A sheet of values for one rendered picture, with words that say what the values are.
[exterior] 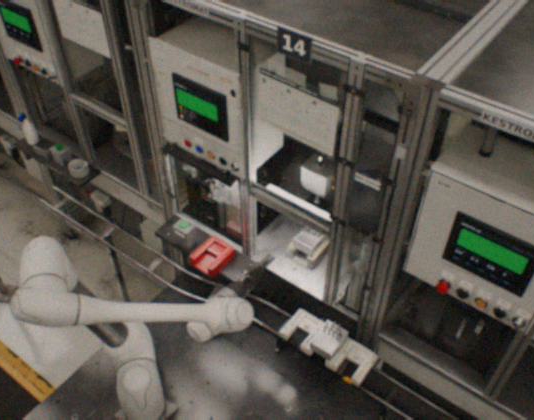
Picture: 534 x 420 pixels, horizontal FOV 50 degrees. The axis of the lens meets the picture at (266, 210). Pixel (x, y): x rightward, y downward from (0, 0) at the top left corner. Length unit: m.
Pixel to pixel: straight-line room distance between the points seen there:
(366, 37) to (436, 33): 0.21
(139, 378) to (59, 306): 0.52
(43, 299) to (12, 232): 2.43
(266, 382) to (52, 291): 1.02
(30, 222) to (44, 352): 1.07
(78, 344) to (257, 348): 1.31
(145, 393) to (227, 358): 0.46
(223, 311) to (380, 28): 1.00
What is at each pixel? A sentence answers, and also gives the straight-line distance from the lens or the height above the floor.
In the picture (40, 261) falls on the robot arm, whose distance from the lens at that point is 1.90.
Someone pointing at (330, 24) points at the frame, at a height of 2.01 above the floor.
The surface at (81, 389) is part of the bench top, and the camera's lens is 2.57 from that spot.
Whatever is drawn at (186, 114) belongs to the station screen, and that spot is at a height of 1.58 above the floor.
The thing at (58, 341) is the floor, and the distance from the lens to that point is 3.57.
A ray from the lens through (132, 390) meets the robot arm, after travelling 2.21.
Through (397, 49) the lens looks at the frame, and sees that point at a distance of 1.75.
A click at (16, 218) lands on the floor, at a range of 4.32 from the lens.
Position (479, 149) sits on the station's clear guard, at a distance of 1.62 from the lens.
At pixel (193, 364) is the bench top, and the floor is 0.68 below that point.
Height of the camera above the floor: 2.86
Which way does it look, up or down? 45 degrees down
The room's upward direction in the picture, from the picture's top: straight up
